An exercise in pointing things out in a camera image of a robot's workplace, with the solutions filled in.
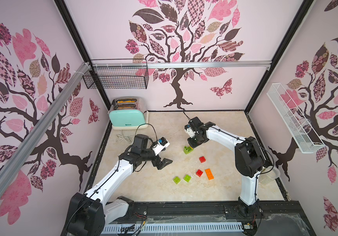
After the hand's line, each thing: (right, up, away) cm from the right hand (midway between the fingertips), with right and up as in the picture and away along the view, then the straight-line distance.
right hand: (192, 145), depth 93 cm
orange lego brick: (+9, -17, -7) cm, 20 cm away
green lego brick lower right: (-4, -19, -8) cm, 21 cm away
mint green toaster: (-44, +21, +6) cm, 49 cm away
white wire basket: (+53, +16, -14) cm, 57 cm away
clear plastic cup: (+38, -13, -17) cm, 44 cm away
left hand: (-17, -5, -14) cm, 23 cm away
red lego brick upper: (+6, -9, -1) cm, 11 cm away
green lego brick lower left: (-11, -19, -10) cm, 24 cm away
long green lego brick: (-3, -3, -1) cm, 5 cm away
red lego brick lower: (+3, -16, -8) cm, 18 cm away
